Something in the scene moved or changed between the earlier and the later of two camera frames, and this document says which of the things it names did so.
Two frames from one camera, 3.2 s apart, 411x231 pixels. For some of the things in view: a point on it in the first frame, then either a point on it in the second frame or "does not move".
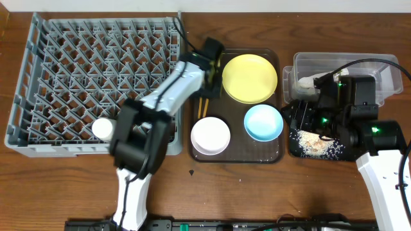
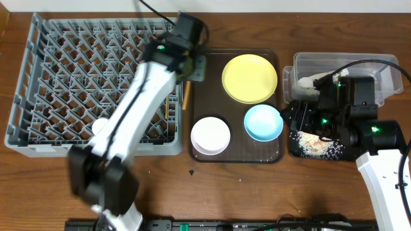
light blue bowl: [263, 122] does not move
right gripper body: [323, 121] does not move
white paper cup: [102, 128] does not move
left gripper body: [212, 88] to [191, 65]
